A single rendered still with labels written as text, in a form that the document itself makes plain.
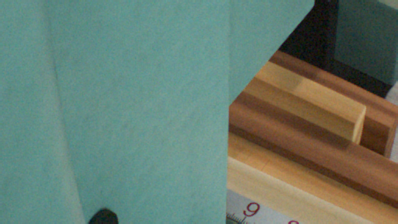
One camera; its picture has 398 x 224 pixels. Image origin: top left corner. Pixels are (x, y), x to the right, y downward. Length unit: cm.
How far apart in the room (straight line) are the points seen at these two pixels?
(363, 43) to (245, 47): 18
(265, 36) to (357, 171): 9
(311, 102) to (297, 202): 6
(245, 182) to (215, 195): 12
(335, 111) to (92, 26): 25
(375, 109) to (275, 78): 5
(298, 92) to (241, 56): 9
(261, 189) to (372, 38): 15
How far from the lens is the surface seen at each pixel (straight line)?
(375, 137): 41
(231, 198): 36
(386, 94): 49
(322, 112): 39
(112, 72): 17
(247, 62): 33
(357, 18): 47
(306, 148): 39
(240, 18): 30
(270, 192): 37
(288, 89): 40
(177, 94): 20
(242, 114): 40
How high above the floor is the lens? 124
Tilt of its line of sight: 47 degrees down
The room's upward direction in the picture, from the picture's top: 1 degrees counter-clockwise
